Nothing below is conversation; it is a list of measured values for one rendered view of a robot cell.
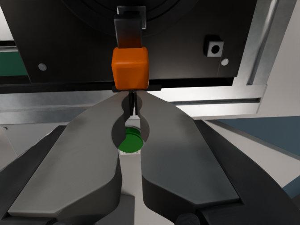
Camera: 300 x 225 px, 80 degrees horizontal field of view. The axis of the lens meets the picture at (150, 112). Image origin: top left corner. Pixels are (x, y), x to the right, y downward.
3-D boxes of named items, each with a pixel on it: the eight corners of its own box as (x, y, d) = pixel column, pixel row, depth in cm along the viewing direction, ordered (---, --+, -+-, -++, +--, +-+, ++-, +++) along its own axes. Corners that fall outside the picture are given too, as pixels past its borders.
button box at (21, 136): (151, 130, 34) (153, 155, 29) (36, 135, 33) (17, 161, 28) (150, 97, 30) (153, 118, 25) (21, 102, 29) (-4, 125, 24)
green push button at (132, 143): (143, 143, 29) (143, 153, 27) (118, 145, 29) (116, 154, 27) (142, 123, 27) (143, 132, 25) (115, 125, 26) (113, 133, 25)
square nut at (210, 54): (218, 54, 20) (221, 56, 19) (203, 54, 20) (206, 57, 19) (220, 39, 19) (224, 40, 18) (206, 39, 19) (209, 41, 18)
